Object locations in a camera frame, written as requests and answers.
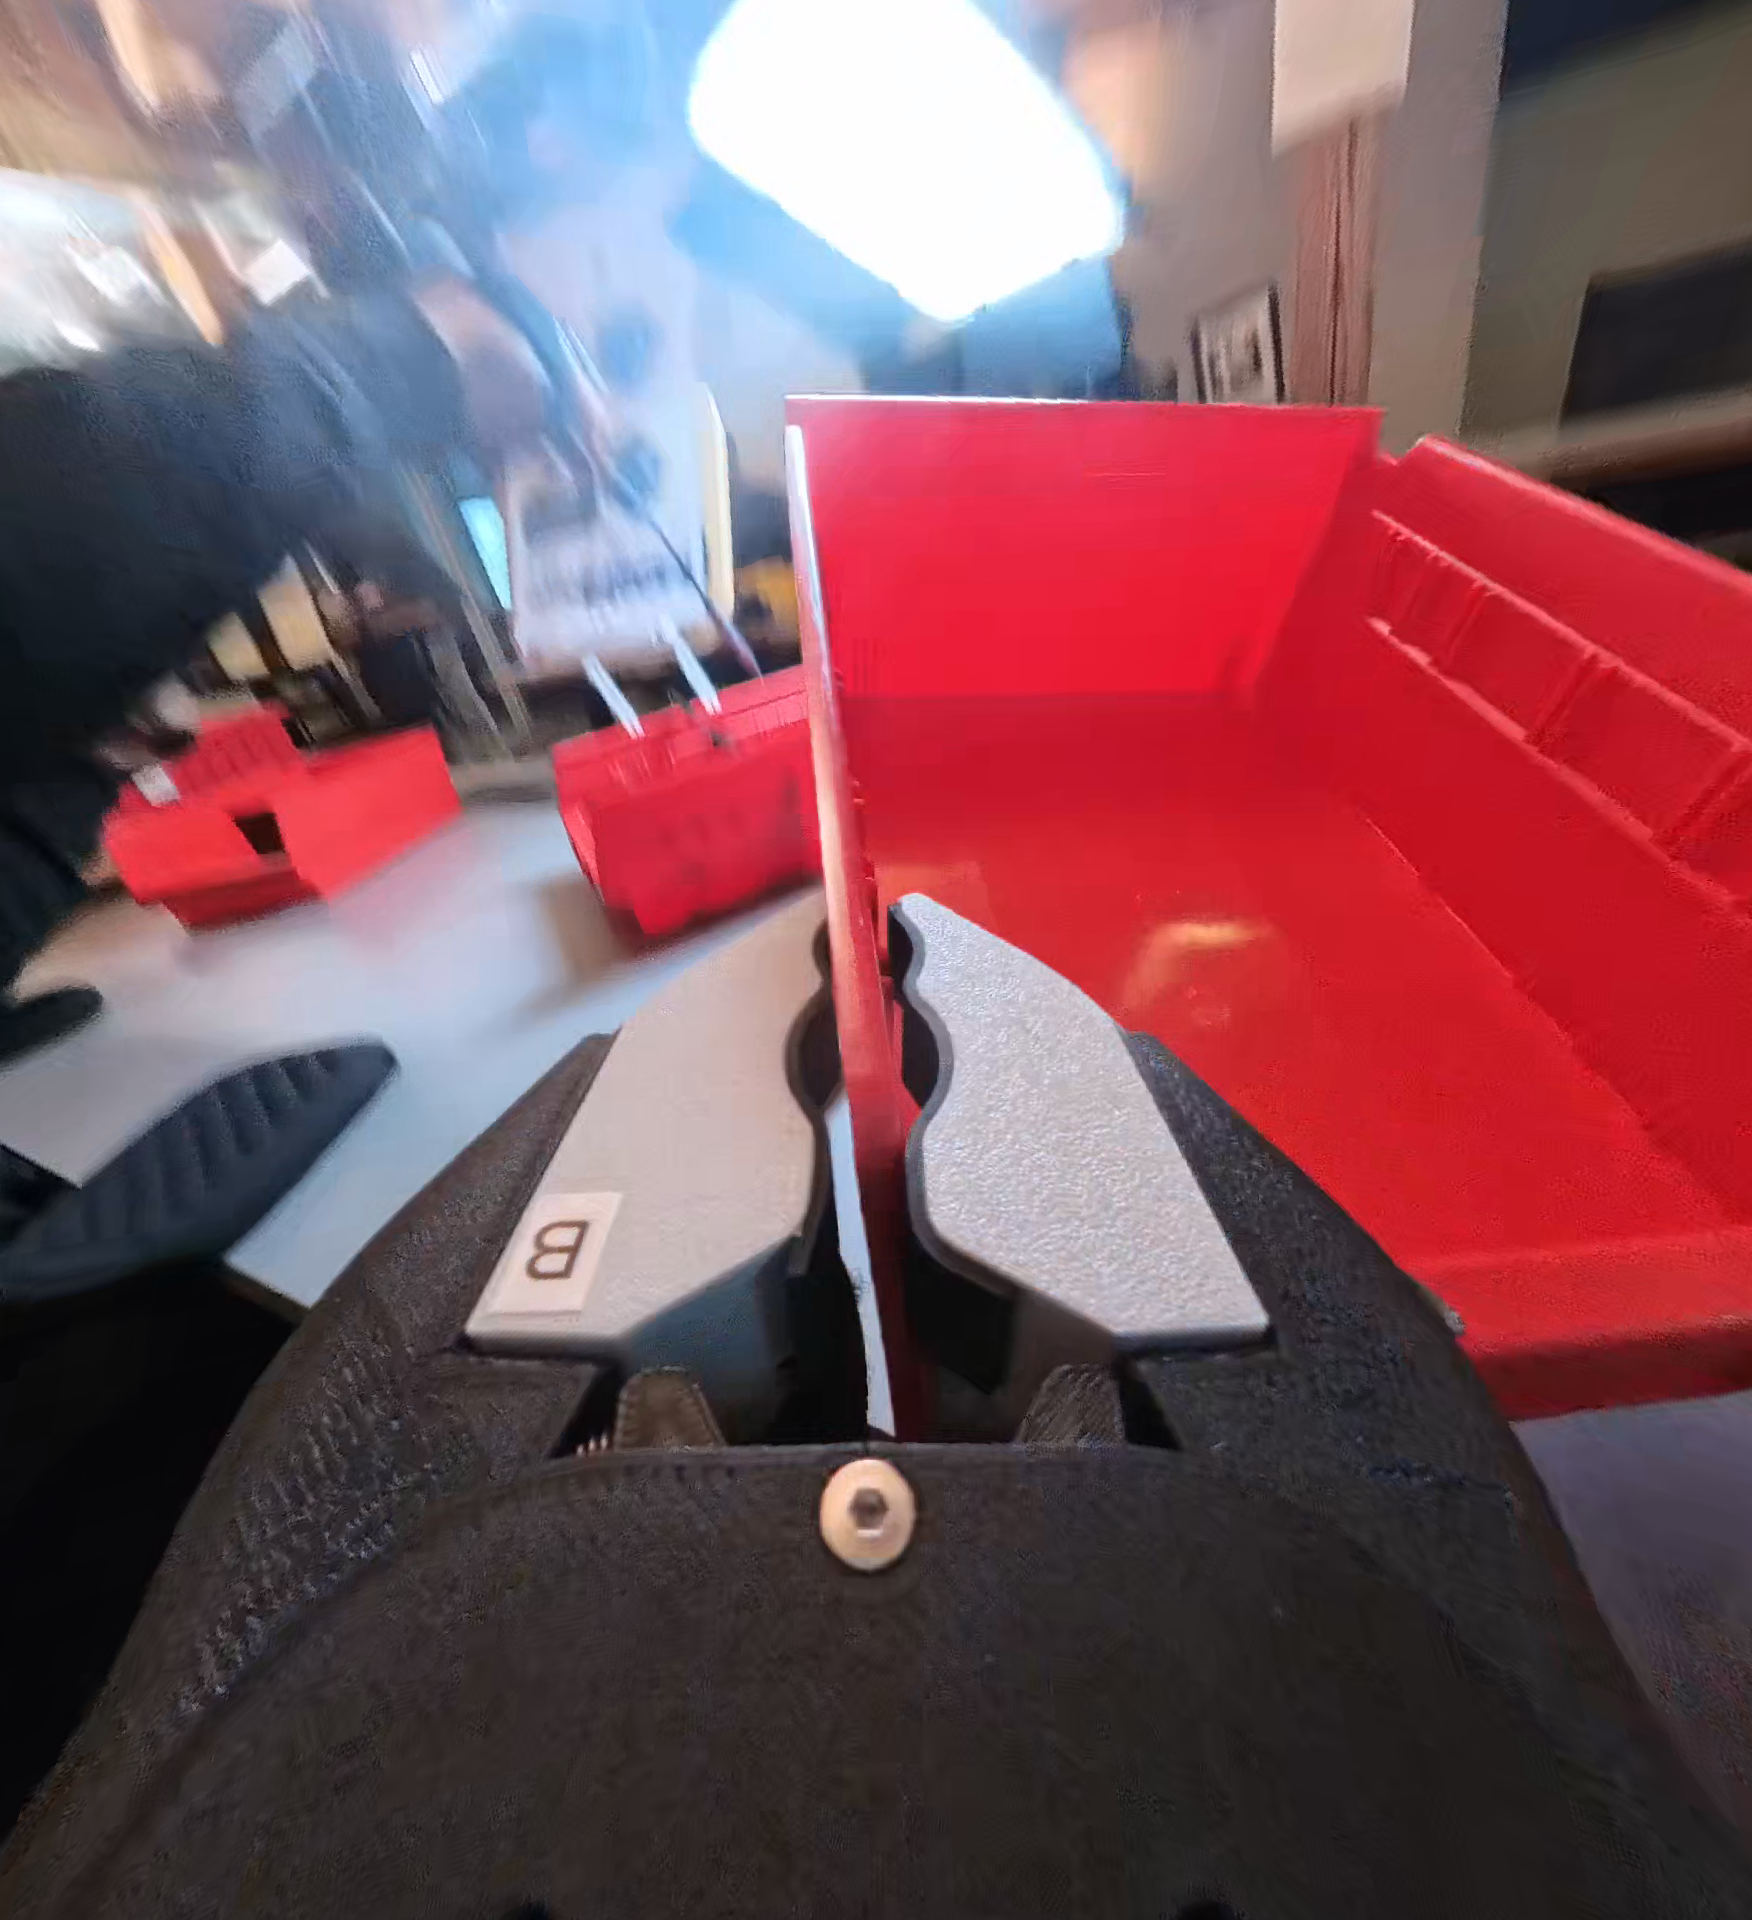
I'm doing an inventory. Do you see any instruction poster board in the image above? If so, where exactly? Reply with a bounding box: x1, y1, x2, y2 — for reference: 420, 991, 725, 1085
508, 382, 760, 738

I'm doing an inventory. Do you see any black honeycomb foam pad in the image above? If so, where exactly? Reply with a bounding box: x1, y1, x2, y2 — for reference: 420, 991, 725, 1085
0, 1041, 400, 1305

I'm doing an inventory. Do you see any bright light panel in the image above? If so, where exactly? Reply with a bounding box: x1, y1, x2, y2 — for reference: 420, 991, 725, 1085
682, 0, 1129, 326

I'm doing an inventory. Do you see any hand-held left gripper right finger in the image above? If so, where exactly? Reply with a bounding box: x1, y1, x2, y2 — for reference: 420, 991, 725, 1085
888, 893, 1275, 1442

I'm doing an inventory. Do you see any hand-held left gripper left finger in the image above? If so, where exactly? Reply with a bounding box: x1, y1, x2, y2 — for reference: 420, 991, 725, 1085
464, 897, 838, 1445

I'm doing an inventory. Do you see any red plastic bin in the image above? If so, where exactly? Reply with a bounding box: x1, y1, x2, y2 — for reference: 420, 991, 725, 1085
782, 394, 1752, 1441
553, 667, 824, 939
103, 705, 464, 934

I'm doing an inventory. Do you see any black monitor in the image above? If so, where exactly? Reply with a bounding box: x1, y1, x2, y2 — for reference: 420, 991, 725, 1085
1558, 225, 1752, 429

